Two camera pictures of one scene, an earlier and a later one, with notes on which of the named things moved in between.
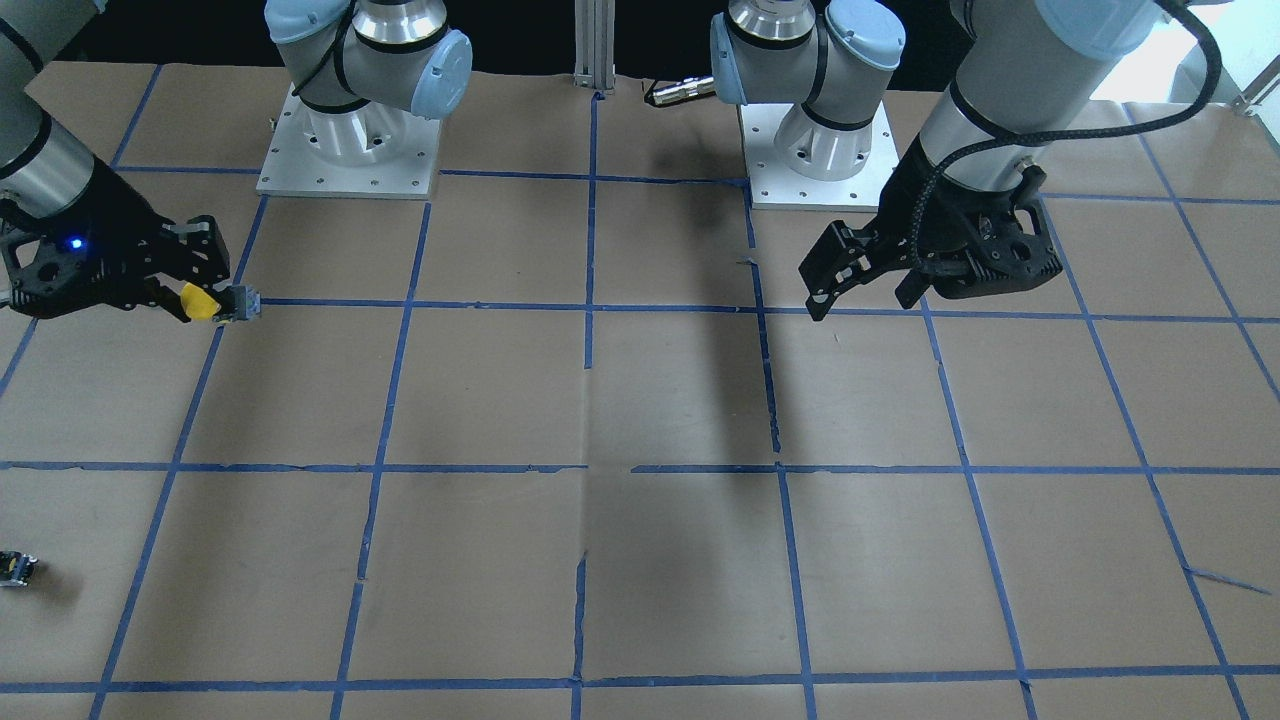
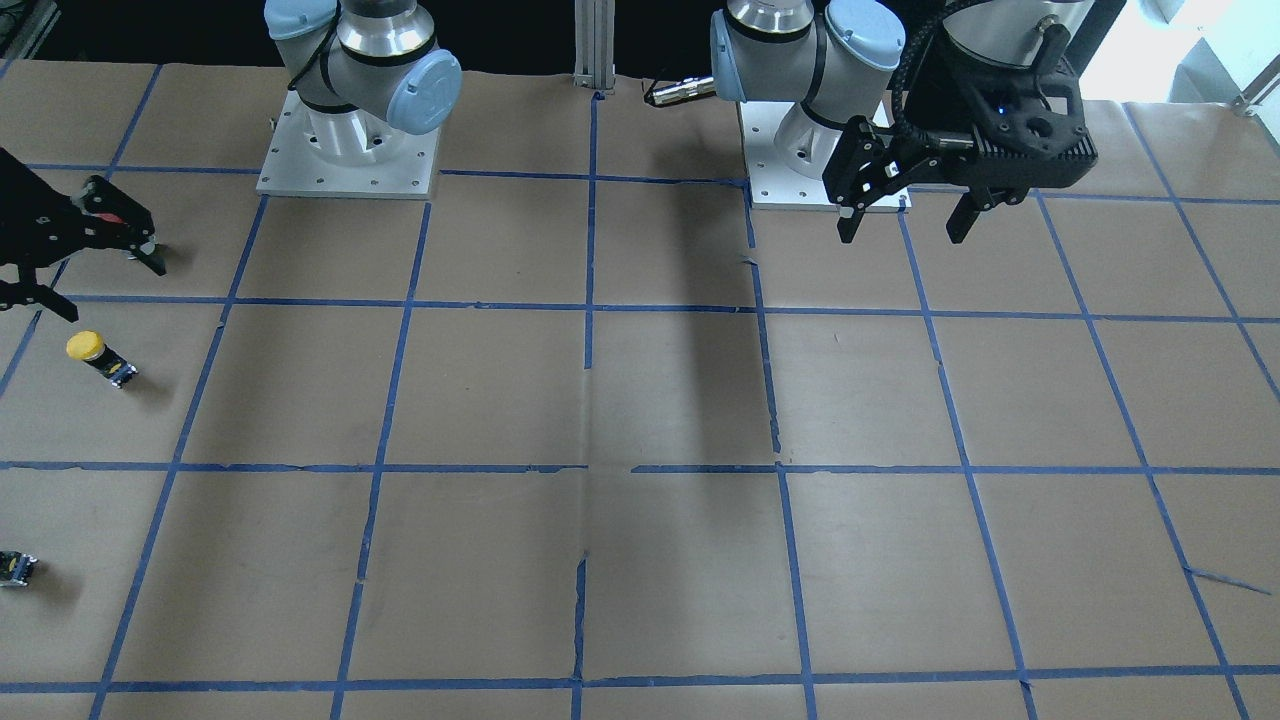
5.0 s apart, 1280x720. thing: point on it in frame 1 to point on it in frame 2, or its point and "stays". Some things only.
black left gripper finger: [912, 287] to [964, 214]
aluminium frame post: [594, 30] stays
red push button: [16, 568] stays
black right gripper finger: [196, 250] to [110, 220]
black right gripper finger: [161, 296] to [28, 290]
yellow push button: [197, 303] to [89, 346]
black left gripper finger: [846, 256] to [864, 165]
